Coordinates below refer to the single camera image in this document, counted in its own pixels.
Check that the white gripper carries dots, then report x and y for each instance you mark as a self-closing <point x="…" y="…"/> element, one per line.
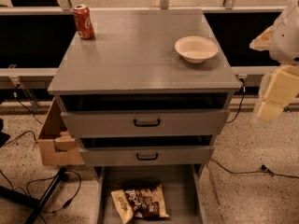
<point x="286" y="39"/>

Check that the brown chip bag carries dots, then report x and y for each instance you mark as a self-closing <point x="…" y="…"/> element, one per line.
<point x="146" y="203"/>

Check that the grey top drawer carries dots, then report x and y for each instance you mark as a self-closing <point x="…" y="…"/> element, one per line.
<point x="137" y="124"/>

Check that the grey drawer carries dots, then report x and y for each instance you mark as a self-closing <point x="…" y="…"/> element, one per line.
<point x="137" y="124"/>
<point x="137" y="156"/>
<point x="180" y="188"/>

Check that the grey middle drawer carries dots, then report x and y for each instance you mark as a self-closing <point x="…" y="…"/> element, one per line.
<point x="137" y="156"/>

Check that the grey drawer cabinet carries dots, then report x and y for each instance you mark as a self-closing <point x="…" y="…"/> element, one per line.
<point x="131" y="65"/>

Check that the grey bottom drawer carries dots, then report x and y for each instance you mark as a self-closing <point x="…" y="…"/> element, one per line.
<point x="180" y="188"/>

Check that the white bowl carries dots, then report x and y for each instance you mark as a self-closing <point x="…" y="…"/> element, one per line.
<point x="196" y="49"/>

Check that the orange soda can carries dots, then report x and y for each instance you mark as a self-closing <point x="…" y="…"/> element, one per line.
<point x="83" y="21"/>

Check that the cardboard box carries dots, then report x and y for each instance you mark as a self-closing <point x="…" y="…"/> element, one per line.
<point x="56" y="146"/>

